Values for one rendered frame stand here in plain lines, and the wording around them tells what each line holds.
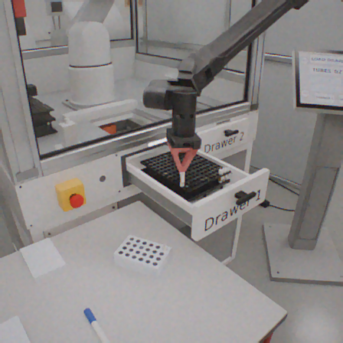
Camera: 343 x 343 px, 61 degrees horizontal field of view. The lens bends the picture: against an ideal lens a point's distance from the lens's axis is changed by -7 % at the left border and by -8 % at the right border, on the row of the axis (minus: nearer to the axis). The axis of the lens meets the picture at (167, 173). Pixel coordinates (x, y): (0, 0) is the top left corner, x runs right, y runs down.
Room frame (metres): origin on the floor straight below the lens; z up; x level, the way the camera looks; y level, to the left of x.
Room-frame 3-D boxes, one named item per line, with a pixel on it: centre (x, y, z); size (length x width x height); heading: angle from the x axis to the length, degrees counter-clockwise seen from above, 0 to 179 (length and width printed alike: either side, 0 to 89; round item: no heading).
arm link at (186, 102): (0.71, -0.03, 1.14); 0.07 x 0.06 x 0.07; 63
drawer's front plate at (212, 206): (0.68, -0.18, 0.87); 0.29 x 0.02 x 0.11; 129
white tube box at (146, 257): (0.58, 0.06, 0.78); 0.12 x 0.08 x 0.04; 66
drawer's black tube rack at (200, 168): (0.84, -0.05, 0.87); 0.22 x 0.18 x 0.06; 39
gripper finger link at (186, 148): (0.70, -0.04, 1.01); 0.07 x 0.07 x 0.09; 12
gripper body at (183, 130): (0.70, -0.04, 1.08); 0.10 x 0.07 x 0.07; 12
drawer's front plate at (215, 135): (1.13, -0.22, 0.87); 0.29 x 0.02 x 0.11; 129
